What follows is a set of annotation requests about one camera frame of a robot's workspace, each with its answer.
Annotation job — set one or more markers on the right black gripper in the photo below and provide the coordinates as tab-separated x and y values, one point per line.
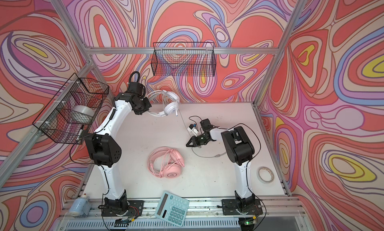
195	141

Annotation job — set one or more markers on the teal calculator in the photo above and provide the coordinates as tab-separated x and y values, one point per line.
172	209

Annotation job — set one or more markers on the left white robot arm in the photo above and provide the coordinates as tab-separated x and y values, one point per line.
105	152

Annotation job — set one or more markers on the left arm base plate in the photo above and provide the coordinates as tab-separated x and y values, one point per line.
132	209

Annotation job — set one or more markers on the black marker in basket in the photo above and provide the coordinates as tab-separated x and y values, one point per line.
79	136

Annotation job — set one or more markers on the pink headphones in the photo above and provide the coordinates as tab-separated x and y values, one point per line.
165	162

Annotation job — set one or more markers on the black wire basket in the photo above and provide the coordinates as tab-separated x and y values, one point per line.
179	58
55	122

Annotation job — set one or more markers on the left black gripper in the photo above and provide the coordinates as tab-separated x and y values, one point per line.
148	105

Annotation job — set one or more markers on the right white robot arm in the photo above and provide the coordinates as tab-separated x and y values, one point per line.
239	150

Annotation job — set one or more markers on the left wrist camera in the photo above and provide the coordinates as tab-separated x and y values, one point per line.
136	87

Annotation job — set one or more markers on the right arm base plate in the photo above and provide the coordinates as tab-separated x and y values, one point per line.
231	207

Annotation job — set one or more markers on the white headphones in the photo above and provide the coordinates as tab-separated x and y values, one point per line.
170	102

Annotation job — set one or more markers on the white tape roll on table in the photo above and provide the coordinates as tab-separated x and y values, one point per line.
265	175

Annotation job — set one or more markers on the black wire basket left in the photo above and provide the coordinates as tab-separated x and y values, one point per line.
55	122

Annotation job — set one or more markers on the black wire basket back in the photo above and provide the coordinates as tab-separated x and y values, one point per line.
179	58

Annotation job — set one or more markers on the grey tape roll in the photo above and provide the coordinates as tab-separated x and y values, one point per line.
82	114

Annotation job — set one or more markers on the green circuit board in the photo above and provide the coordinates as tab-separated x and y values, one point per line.
120	223

